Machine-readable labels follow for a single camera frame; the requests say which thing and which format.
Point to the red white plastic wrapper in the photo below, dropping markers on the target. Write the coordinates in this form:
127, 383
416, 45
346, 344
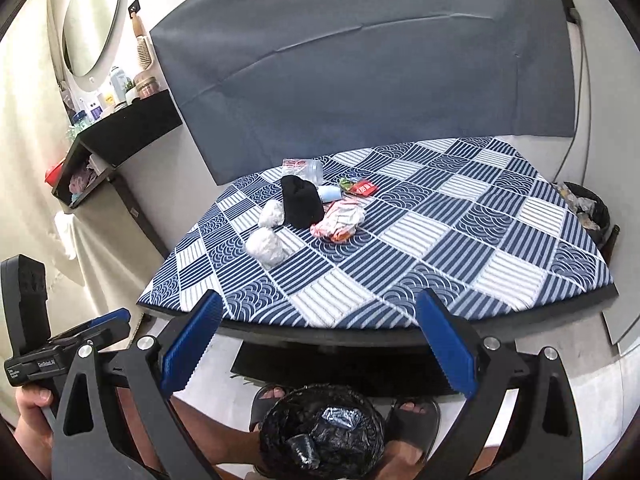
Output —
342, 217

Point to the black wall shelf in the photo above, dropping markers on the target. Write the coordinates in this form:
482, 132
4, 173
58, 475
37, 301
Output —
130, 125

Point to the light blue small bottle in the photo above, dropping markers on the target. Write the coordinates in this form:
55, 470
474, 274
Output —
330, 193

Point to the person's left hand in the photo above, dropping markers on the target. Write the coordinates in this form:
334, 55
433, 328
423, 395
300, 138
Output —
32, 425

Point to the grey foil wrapper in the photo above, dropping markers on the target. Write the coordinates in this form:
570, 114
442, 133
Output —
302, 450

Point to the white hanging cloth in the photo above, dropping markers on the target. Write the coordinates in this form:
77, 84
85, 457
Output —
64, 235

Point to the blue lidded jar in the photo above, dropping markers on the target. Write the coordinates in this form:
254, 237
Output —
80, 120

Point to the clear plastic bottle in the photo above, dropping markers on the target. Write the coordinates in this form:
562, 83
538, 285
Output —
305, 170

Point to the black table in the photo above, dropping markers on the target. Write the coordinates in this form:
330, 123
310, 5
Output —
350, 367

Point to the small white paper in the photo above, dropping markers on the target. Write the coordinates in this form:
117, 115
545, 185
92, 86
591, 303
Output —
271, 214

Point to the large white paper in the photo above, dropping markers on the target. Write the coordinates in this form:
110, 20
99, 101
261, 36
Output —
266, 247

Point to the black bin with scraps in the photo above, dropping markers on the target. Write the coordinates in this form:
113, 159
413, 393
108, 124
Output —
585, 207

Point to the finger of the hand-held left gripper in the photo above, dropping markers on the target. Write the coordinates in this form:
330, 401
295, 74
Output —
112, 317

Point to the yellow labelled jar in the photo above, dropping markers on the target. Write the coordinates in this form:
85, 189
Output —
108, 102

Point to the oval wall mirror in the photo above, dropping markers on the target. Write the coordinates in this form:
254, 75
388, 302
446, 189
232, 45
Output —
92, 15

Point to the person's left leg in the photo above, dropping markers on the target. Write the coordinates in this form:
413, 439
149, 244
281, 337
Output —
215, 430

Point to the red container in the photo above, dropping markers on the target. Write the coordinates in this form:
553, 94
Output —
55, 174

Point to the grey backdrop cloth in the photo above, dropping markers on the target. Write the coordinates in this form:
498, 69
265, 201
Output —
350, 60

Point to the pink cloth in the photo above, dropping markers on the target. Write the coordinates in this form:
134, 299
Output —
82, 177

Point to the small potted plant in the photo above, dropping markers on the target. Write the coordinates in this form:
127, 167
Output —
131, 94

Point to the pink jar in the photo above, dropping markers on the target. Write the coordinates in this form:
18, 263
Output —
147, 87

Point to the white bottle purple label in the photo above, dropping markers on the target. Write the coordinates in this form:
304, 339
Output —
94, 109

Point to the blue white patterned tablecloth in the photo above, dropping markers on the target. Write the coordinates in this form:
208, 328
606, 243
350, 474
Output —
425, 240

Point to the green red snack packet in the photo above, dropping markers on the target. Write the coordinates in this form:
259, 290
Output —
362, 188

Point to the bin with black bag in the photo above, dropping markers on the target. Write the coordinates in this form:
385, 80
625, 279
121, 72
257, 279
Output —
285, 420

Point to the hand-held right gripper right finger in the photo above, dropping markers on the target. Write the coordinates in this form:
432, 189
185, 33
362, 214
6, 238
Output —
447, 340

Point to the black sock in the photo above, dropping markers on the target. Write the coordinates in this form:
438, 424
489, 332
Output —
300, 202

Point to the person's right leg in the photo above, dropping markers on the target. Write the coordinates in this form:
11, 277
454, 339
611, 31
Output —
410, 452

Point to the person's leg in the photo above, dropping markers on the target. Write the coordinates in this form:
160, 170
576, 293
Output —
215, 430
410, 452

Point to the wooden hairbrush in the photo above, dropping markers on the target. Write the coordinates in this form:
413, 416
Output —
144, 50

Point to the silver foil wrapper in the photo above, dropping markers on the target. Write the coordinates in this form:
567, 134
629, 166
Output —
340, 417

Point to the black slipper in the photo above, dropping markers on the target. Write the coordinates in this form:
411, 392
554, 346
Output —
425, 430
260, 407

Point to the white spray bottle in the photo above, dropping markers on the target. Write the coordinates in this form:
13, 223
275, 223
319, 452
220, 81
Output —
117, 85

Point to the black wall hook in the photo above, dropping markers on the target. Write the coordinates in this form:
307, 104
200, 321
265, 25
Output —
135, 6

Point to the grey board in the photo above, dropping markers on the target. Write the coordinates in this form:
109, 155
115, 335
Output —
617, 315

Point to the brown glass bottle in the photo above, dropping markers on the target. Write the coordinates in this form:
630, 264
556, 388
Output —
613, 245

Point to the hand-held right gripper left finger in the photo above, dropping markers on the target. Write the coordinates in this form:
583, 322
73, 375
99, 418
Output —
192, 340

